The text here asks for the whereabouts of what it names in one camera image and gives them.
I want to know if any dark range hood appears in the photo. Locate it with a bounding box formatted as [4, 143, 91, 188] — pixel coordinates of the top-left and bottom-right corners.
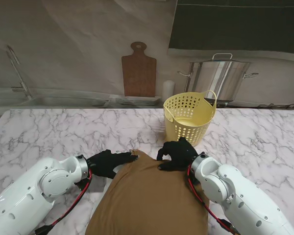
[168, 0, 294, 53]

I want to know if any steel kitchen sink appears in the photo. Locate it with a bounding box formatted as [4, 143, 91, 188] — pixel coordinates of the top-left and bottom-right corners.
[0, 94, 111, 108]

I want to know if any black stove grate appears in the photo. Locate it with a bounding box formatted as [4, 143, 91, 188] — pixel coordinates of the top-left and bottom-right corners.
[257, 102, 294, 110]

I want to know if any brown pillowcase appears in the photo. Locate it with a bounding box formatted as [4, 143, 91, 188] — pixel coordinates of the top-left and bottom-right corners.
[85, 149, 210, 235]

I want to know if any chrome kitchen faucet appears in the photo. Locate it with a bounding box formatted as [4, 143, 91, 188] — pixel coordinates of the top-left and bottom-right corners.
[6, 44, 32, 98]

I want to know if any brown wooden cutting board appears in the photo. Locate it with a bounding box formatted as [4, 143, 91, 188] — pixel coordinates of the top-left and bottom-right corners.
[121, 41, 157, 97]

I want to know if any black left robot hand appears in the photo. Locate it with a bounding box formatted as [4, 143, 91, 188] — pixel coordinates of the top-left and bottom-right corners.
[87, 149, 139, 179]

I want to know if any red black right arm cable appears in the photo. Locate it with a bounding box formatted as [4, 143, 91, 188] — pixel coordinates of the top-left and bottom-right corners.
[187, 165, 238, 233]

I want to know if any red black left arm cable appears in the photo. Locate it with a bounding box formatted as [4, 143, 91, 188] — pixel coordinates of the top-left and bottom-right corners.
[34, 168, 93, 235]

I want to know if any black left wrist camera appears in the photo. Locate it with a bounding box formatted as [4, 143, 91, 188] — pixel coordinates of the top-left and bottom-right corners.
[74, 180, 89, 191]

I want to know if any red black arm cable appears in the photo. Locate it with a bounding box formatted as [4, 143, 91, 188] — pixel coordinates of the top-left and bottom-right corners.
[187, 165, 238, 233]
[34, 168, 93, 235]

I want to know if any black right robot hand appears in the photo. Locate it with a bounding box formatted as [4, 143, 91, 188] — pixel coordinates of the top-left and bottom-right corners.
[156, 137, 198, 172]

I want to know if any white pillar candle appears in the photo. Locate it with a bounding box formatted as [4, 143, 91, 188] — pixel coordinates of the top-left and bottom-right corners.
[163, 80, 175, 98]

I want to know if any large steel stock pot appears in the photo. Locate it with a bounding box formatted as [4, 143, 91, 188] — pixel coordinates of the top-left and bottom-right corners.
[177, 53, 260, 102]

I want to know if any yellow perforated laundry basket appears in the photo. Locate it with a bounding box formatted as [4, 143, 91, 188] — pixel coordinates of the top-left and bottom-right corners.
[163, 90, 218, 147]

